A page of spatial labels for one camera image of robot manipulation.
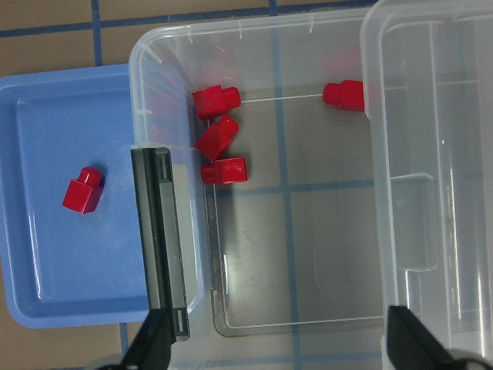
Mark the black box latch handle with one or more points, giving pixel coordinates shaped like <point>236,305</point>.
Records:
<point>159,231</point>

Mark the clear plastic storage box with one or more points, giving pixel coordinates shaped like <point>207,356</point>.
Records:
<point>281,271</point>

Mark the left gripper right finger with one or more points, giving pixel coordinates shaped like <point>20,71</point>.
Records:
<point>410,345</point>

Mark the blue plastic tray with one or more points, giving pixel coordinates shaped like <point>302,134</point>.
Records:
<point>61,268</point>

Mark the red block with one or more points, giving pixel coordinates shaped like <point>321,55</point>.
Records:
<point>84,192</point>
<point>215,101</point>
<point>217,138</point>
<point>346,95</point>
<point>226,171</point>

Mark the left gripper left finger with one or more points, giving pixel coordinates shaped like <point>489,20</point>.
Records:
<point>151,347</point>

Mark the clear plastic box lid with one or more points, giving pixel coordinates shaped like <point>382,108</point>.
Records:
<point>427,70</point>

